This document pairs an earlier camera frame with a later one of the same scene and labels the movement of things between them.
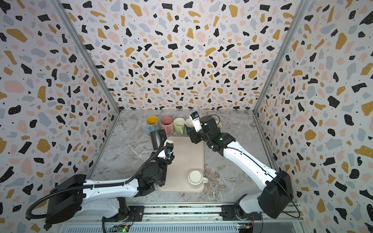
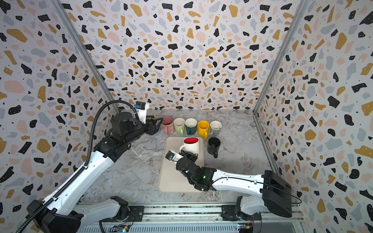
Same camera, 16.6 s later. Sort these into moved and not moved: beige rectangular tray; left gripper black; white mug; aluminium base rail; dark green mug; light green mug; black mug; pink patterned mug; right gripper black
Moved: white mug; left gripper black; black mug; right gripper black
Not moved: light green mug; dark green mug; beige rectangular tray; pink patterned mug; aluminium base rail
